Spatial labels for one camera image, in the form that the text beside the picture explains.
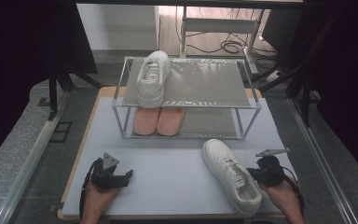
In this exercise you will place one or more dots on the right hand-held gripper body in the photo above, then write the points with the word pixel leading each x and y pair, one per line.
pixel 272 172

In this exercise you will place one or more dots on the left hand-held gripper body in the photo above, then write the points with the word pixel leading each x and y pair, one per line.
pixel 104 177

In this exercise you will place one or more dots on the white sneaker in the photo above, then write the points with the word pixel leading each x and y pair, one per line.
pixel 152 84
pixel 227 168

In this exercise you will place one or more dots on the pink slipper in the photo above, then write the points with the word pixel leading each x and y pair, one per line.
pixel 170 121
pixel 146 121

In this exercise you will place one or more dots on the two-tier metal shoe rack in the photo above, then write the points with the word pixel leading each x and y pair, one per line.
pixel 205 84

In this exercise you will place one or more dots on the person's right hand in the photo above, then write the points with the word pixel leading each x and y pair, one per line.
pixel 281 196

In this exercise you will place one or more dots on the person's left hand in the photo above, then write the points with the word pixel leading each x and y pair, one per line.
pixel 96 202

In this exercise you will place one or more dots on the black metal stand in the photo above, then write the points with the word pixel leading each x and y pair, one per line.
pixel 306 93

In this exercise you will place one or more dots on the white power strip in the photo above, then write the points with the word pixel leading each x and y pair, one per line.
pixel 275 75

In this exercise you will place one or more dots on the black tripod stand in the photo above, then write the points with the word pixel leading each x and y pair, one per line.
pixel 53 90

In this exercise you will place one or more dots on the dark curtain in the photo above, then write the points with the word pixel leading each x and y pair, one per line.
pixel 18 46
pixel 351 77

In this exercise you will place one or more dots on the dark monitor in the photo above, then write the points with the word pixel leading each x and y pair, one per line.
pixel 281 29

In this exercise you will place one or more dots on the white cabinet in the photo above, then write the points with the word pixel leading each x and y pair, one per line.
pixel 118 26

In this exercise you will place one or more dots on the aluminium rail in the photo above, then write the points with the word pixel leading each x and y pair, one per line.
pixel 28 168
pixel 320 155

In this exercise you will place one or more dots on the black floor bracket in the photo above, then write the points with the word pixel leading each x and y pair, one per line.
pixel 61 132

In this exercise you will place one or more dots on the white desk frame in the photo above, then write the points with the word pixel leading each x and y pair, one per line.
pixel 217 25

